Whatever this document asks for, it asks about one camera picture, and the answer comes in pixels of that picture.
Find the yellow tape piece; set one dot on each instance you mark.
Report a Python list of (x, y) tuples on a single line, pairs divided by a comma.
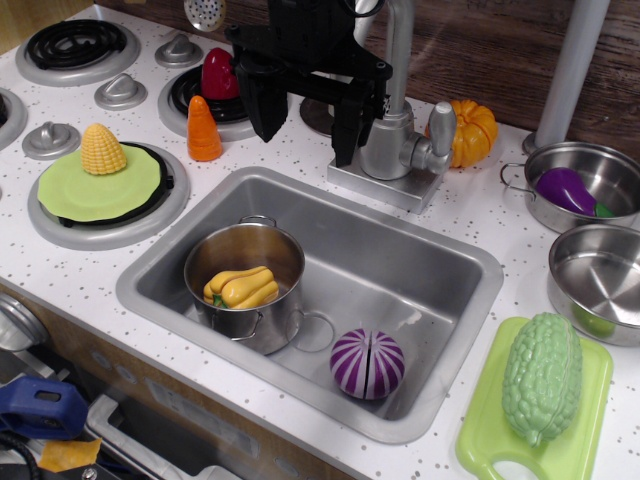
[(62, 455)]

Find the middle stove burner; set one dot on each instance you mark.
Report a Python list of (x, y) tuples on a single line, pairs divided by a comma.
[(229, 114)]

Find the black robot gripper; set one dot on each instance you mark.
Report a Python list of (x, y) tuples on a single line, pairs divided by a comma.
[(309, 48)]

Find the empty steel bowl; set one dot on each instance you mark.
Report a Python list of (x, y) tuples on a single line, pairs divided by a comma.
[(594, 281)]

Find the back left stove burner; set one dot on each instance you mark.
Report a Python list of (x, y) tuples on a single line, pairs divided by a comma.
[(77, 53)]

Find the purple toy eggplant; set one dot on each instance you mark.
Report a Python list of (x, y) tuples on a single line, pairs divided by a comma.
[(565, 188)]

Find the silver stove knob front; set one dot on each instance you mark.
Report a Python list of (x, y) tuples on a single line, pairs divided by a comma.
[(51, 141)]

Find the yellow toy corn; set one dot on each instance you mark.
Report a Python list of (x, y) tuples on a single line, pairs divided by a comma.
[(101, 152)]

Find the blue clamp handle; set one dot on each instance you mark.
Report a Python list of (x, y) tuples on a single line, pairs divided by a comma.
[(42, 409)]

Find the silver perforated ladle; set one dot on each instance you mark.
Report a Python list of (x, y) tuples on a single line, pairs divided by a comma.
[(205, 15)]

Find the silver toy faucet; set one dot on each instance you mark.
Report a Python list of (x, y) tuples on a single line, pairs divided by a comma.
[(398, 165)]

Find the far left burner edge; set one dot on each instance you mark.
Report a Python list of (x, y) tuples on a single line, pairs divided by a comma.
[(16, 118)]

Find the orange toy pumpkin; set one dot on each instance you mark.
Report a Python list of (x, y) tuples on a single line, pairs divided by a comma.
[(476, 133)]

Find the silver stove knob back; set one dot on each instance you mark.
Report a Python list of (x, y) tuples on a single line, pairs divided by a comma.
[(179, 52)]

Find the orange toy carrot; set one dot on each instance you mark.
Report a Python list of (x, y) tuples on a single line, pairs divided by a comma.
[(203, 139)]

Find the front left stove burner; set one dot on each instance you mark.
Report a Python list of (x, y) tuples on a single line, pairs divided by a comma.
[(138, 208)]

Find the stove burner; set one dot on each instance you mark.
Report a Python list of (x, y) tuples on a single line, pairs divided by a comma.
[(138, 208), (229, 114), (77, 53)]

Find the yellow toy bell pepper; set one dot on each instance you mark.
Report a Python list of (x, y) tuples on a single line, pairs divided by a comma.
[(241, 289)]

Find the light green cutting board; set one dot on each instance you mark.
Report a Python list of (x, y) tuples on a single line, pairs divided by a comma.
[(486, 438)]

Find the red toy pepper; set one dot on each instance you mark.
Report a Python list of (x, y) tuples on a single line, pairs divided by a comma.
[(218, 81)]

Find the silver stove knob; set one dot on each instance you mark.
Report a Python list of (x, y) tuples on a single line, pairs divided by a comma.
[(51, 141), (120, 93), (179, 52)]

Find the grey vertical pole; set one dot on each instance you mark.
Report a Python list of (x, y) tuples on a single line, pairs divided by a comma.
[(577, 51)]

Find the light green round plate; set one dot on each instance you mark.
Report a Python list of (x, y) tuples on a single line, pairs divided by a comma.
[(95, 190)]

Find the silver toy sink basin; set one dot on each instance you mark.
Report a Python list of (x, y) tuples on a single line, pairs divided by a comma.
[(363, 268)]

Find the purple striped toy onion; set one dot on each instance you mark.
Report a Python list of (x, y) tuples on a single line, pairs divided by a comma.
[(367, 364)]

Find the green toy bitter melon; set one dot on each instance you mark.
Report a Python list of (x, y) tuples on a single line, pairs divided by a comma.
[(542, 381)]

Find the silver stove knob middle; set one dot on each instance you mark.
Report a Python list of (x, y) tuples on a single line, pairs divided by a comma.
[(120, 93)]

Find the steel pot in sink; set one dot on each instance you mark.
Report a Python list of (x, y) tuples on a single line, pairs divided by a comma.
[(255, 240)]

